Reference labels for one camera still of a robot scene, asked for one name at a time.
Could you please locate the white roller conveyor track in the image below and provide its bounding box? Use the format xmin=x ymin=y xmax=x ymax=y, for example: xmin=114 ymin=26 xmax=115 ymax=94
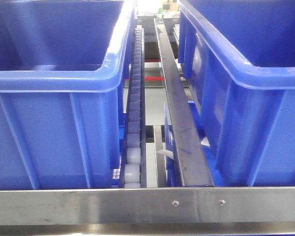
xmin=118 ymin=25 xmax=147 ymax=188

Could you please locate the large blue bin left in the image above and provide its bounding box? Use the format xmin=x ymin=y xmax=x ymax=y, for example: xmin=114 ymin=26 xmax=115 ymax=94
xmin=0 ymin=0 xmax=134 ymax=190

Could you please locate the large blue bin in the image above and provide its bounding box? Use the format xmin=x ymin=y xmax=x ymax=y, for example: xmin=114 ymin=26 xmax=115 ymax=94
xmin=0 ymin=0 xmax=134 ymax=190
xmin=179 ymin=0 xmax=295 ymax=186

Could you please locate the large blue bin right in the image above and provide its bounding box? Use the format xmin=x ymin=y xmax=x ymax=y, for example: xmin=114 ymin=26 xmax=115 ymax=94
xmin=179 ymin=0 xmax=295 ymax=186

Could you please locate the dark steel divider rail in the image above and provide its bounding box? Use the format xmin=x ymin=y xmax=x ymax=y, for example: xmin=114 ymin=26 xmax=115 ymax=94
xmin=154 ymin=19 xmax=214 ymax=187

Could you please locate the steel front rack rail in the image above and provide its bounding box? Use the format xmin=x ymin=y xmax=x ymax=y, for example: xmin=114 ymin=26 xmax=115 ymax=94
xmin=0 ymin=187 xmax=295 ymax=236

